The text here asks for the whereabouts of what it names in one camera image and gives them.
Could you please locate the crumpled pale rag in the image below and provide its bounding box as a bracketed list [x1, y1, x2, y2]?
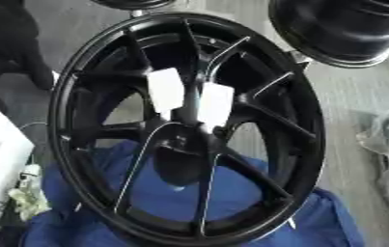
[6, 163, 52, 222]

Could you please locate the black round wheel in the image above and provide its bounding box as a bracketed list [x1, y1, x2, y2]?
[89, 0, 178, 11]

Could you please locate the black spoked wheel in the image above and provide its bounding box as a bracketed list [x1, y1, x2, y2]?
[46, 12, 328, 247]

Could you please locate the black wheel rim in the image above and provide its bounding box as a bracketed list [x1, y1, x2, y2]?
[266, 0, 389, 69]

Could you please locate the white pin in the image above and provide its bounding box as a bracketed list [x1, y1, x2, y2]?
[145, 67, 187, 121]
[194, 82, 236, 129]

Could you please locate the person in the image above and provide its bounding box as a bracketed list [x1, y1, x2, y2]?
[0, 0, 56, 114]

